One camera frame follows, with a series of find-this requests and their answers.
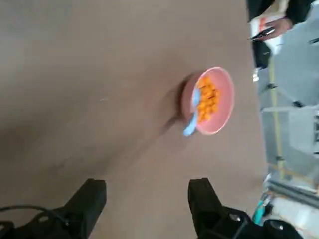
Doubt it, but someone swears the person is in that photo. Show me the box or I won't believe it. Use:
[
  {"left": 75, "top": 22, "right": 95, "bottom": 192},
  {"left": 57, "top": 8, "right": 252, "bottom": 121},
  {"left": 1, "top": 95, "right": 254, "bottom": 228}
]
[{"left": 253, "top": 0, "right": 319, "bottom": 69}]

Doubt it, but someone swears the white orange carton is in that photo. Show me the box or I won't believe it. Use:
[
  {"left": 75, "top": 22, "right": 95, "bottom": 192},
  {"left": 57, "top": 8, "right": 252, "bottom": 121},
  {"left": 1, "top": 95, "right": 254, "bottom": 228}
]
[{"left": 250, "top": 14, "right": 285, "bottom": 48}]

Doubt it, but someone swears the blue plastic spoon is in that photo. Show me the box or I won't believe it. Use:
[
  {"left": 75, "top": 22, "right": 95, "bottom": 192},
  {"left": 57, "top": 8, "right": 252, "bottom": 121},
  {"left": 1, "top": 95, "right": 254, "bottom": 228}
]
[{"left": 183, "top": 88, "right": 202, "bottom": 137}]

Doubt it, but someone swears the pink bowl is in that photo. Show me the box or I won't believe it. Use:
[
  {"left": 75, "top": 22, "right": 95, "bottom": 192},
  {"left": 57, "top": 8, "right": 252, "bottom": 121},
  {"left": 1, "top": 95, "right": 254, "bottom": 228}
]
[{"left": 181, "top": 66, "right": 235, "bottom": 136}]

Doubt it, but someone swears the orange popcorn pile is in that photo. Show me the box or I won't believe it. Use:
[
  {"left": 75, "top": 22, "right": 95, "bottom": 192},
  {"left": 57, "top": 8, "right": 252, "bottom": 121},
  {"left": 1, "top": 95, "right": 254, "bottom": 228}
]
[{"left": 196, "top": 76, "right": 221, "bottom": 123}]

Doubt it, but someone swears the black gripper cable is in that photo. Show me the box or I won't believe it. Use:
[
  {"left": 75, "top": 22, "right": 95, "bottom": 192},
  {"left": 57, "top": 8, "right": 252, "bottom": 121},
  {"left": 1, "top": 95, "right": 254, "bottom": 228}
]
[{"left": 0, "top": 204, "right": 70, "bottom": 225}]

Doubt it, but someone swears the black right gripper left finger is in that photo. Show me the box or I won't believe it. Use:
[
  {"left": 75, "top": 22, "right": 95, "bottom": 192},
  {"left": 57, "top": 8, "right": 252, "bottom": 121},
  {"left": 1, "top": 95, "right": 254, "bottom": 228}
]
[{"left": 0, "top": 178, "right": 107, "bottom": 239}]

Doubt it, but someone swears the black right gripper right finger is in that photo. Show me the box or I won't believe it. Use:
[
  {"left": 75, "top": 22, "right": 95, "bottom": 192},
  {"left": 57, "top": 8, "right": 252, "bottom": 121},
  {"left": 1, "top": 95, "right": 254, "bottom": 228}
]
[{"left": 187, "top": 177, "right": 306, "bottom": 239}]

